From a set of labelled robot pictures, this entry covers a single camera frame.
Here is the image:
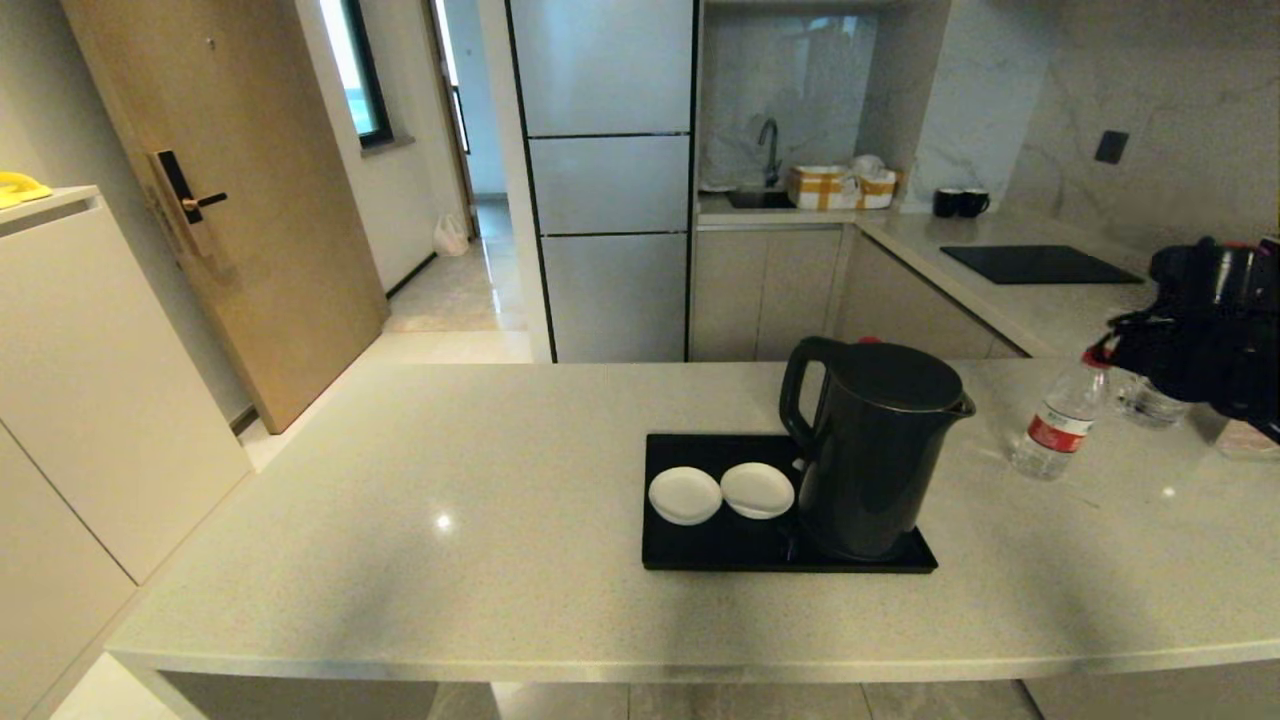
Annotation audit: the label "black electric kettle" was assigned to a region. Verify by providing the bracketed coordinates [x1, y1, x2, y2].
[778, 336, 977, 563]

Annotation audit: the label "white QR code card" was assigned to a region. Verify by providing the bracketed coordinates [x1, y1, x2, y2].
[1215, 415, 1280, 461]

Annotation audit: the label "black induction cooktop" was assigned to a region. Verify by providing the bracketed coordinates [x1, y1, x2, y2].
[940, 245, 1144, 286]

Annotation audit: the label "white box yellow tape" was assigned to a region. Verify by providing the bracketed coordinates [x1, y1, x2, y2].
[850, 172, 898, 211]
[788, 165, 856, 212]

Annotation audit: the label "beige kitchen base cabinets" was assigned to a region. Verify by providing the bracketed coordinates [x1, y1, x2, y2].
[690, 222, 1031, 363]

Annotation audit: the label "white round coaster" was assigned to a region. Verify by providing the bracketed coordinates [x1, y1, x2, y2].
[648, 466, 723, 527]
[720, 461, 797, 521]

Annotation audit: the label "dark gooseneck faucet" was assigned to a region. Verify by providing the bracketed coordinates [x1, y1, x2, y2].
[757, 118, 783, 189]

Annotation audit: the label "black rectangular tray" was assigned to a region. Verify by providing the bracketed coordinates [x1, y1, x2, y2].
[641, 432, 939, 573]

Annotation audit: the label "tall grey refrigerator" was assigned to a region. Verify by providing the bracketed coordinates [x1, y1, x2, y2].
[505, 0, 696, 363]

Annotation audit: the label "dark framed window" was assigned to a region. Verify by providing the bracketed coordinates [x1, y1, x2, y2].
[320, 0, 393, 149]

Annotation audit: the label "light wooden door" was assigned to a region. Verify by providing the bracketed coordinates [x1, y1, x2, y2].
[62, 0, 389, 434]

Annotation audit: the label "white storage cabinet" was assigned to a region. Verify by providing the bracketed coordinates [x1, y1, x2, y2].
[0, 185, 251, 720]

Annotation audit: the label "yellow object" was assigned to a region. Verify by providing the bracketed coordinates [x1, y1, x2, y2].
[0, 171, 51, 209]

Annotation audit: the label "black door lock handle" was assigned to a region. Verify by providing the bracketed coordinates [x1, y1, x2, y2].
[148, 150, 228, 263]

